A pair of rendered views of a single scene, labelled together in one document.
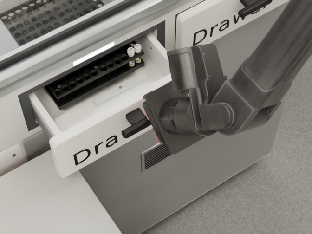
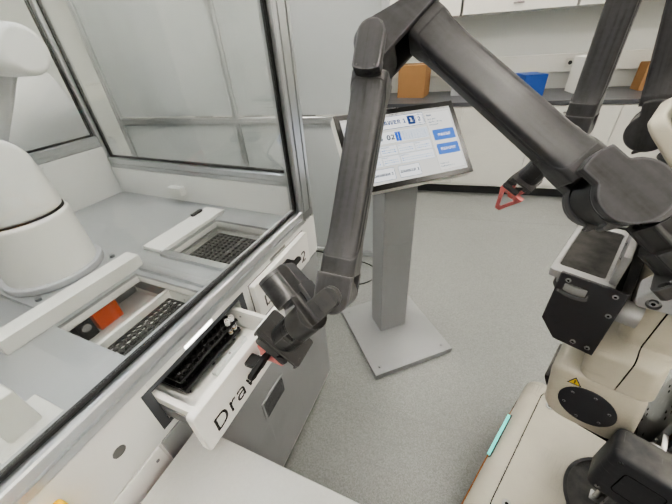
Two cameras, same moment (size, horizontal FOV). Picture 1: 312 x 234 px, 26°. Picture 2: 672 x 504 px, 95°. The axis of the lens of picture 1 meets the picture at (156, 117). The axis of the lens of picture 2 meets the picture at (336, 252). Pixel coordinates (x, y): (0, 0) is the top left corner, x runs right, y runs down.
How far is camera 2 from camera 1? 0.46 m
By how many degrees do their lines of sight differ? 31
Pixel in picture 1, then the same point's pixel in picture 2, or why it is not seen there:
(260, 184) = (334, 391)
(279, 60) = (350, 232)
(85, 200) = (239, 459)
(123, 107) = (240, 357)
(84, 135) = (217, 396)
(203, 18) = not seen: hidden behind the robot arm
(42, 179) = (193, 466)
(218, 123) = (330, 304)
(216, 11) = not seen: hidden behind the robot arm
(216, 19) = not seen: hidden behind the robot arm
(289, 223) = (362, 403)
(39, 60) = (151, 354)
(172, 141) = (292, 357)
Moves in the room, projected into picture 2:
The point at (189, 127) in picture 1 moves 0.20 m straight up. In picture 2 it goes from (305, 327) to (287, 216)
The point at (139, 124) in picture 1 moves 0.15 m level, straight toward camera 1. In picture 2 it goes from (258, 363) to (296, 425)
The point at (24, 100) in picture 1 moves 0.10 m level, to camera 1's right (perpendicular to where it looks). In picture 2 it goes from (150, 400) to (205, 371)
